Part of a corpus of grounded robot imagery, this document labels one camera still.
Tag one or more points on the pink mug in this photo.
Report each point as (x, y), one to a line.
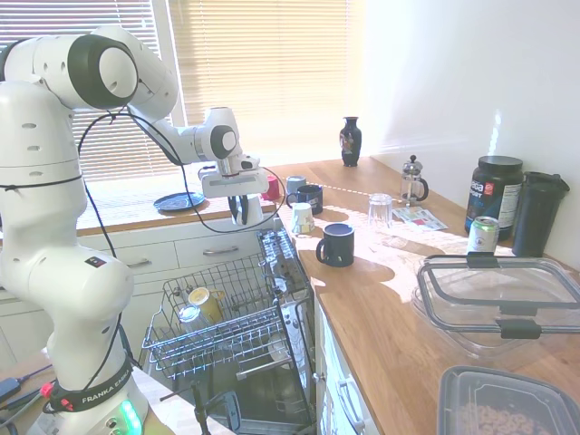
(273, 188)

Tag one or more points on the black dishwasher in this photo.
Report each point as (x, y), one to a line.
(292, 331)

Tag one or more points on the white and green drink can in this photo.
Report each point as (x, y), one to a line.
(482, 238)

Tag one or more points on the dark blue enamel mug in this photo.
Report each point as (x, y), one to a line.
(310, 197)

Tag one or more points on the black shaker bottle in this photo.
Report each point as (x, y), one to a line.
(537, 213)

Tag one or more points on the black protein powder tub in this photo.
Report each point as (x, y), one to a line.
(494, 195)

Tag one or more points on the glass French press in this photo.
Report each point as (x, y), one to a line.
(412, 183)

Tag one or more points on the small black device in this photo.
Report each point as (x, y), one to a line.
(9, 388)

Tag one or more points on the small clear glass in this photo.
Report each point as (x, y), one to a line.
(277, 349)

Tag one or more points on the printed paper leaflet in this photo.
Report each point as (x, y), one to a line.
(421, 219)

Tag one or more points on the black clamp stand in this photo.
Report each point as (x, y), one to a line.
(199, 403)

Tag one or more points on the plain dark blue mug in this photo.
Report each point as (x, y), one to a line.
(337, 247)

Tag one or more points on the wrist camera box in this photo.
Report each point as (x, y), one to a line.
(249, 163)

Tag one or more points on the grey container with cereal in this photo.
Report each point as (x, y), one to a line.
(457, 394)

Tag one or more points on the tall clear drinking glass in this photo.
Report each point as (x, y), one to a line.
(192, 317)

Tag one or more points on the plain white mug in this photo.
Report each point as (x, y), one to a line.
(256, 210)

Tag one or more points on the yellow mug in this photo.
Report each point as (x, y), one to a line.
(208, 308)

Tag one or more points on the white patterned mug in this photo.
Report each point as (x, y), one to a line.
(302, 217)

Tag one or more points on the dark blue floral vase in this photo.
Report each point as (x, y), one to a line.
(351, 145)

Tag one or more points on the cream venetian blind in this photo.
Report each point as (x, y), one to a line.
(113, 13)
(272, 77)

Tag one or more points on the round metal cabinet knob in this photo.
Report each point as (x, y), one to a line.
(320, 376)

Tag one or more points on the blue plate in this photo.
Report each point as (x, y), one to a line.
(176, 202)

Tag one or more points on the clear lidded plastic container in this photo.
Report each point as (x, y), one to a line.
(498, 285)
(521, 353)

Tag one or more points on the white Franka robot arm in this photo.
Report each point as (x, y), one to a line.
(41, 181)

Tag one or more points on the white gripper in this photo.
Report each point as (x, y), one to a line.
(235, 183)

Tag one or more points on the light blue mug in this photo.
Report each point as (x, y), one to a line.
(294, 183)

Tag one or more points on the white cabinet with drawers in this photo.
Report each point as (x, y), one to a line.
(181, 267)
(335, 353)

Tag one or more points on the clear ribbed tumbler glass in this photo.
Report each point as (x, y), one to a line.
(379, 210)

